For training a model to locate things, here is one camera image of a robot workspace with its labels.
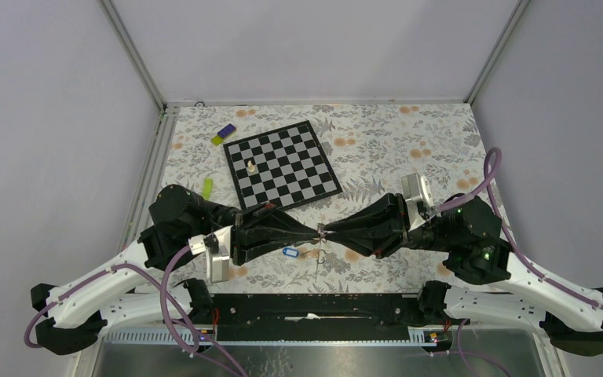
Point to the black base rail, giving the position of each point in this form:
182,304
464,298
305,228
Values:
311,317

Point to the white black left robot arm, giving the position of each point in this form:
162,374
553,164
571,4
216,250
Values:
154,274

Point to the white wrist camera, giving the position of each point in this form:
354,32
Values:
217,250
418,199

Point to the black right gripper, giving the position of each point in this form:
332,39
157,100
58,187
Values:
383,221

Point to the green arch toy block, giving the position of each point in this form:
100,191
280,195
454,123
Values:
207,188

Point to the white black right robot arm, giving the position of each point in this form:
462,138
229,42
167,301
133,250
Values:
499,286

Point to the floral table mat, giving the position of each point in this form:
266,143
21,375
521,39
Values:
370,147

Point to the black grey chessboard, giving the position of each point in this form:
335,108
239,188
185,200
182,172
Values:
292,168

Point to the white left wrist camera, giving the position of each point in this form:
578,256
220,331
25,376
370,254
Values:
217,250

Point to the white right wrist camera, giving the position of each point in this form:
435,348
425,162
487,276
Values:
418,199

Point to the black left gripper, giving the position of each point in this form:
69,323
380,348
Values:
262,229

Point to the purple yellow toy brick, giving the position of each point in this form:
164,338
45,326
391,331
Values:
223,134

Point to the blue capped key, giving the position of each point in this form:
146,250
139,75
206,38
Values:
291,252

